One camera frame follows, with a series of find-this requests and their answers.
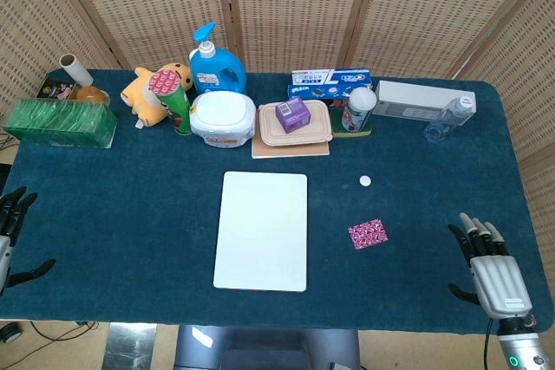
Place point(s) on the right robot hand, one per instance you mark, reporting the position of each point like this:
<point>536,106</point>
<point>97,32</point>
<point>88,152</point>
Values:
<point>498,283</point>

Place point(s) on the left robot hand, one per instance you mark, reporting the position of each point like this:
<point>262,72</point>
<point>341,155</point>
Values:
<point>11,214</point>

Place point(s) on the pink patterned packet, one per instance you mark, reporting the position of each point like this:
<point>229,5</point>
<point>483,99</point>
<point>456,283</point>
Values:
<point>367,235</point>

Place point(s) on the small white round disc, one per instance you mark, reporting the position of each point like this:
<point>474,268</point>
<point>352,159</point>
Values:
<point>365,181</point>

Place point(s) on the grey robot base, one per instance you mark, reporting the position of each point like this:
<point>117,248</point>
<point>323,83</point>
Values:
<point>269,348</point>

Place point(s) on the white rectangular board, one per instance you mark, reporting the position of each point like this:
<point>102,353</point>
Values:
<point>260,231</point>

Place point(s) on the green transparent box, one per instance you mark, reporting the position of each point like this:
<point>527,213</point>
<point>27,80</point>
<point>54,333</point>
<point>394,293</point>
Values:
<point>56,123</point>

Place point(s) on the caster wheel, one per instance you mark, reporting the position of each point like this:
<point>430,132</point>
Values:
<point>9,332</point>

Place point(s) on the blue table carpet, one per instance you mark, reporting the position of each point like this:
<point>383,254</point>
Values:
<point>130,214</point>

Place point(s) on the dark snack box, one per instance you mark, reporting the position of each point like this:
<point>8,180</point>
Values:
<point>54,90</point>

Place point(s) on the amber round jar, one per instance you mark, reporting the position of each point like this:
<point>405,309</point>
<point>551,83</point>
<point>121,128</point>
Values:
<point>89,93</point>

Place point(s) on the cardboard tube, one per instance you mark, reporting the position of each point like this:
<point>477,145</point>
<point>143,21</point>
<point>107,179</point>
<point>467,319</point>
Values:
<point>78,70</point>

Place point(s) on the clear plastic bottle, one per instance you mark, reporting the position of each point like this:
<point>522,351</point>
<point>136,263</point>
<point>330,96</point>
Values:
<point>451,118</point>

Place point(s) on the yellow plush toy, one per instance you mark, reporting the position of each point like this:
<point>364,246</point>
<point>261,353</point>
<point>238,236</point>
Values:
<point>139,97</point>

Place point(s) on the metal table leg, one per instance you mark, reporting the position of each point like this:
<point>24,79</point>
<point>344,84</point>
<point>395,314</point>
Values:
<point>130,346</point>

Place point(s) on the green chips can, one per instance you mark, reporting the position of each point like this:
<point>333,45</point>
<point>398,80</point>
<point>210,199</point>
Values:
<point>178,110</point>

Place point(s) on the white power strip box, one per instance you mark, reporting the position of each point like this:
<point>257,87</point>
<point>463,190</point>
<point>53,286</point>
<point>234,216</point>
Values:
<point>407,97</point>

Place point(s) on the white-lidded printed can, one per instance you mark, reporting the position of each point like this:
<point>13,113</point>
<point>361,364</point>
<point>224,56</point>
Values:
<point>357,110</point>

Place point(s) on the white wet wipes tub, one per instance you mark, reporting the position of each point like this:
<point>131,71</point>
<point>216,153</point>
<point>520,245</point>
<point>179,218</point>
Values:
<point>221,114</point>

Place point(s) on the brown flat board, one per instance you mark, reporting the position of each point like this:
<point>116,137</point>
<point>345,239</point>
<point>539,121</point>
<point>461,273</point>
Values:
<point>282,151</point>

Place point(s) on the blue detergent pump bottle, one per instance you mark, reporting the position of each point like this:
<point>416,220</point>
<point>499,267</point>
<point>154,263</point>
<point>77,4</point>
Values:
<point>221,71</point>

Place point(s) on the small purple carton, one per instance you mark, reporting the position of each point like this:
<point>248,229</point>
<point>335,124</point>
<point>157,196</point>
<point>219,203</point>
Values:
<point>295,114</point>

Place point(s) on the blue printed box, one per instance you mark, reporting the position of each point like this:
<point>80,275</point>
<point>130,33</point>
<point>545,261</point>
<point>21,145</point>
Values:
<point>312,92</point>

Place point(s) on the toothpaste box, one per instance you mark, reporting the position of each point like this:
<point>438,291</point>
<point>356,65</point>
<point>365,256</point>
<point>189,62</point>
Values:
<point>321,77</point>

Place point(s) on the beige lunch box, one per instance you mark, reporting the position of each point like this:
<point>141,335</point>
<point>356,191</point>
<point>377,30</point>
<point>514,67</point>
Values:
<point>269,127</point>

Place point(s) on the woven bamboo folding screen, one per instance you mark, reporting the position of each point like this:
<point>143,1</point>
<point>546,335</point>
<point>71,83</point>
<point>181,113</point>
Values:
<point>295,6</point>

